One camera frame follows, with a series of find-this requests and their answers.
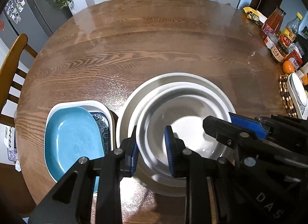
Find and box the blue oval plate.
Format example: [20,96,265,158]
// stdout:
[44,107,105,182]

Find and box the small white ramekin bowl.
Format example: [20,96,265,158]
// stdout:
[143,87,229,183]

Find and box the medium white bowl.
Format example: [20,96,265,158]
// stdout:
[135,81,233,188]

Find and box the large white bowl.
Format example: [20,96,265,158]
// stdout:
[116,73,235,197]

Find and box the wooden bead trivet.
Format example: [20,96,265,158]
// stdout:
[278,74,298,117]

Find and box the blue rimmed white dish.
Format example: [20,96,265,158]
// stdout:
[287,72,307,120]

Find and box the blue patterned white plate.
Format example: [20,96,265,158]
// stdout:
[90,112,111,154]

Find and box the orange tangerine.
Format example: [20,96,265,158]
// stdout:
[282,60,295,74]
[301,74,308,86]

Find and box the white rectangular dish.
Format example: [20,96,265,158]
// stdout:
[44,100,116,183]

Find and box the red lid chili jar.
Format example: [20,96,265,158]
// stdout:
[285,50,303,70]

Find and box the dark lid brown jar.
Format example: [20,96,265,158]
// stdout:
[271,41,289,63]

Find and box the small white lid jar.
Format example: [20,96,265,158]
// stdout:
[264,33,278,50]

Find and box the yellow cap oil bottle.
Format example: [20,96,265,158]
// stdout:
[278,12,303,48]

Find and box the red sauce glass bottle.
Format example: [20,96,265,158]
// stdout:
[261,6,286,39]

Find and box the yellow snack packet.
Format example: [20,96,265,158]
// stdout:
[243,7,267,27]

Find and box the left side wooden chair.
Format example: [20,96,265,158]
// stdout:
[0,34,38,128]

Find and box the grey refrigerator with magnets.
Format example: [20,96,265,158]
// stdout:
[1,0,72,54]

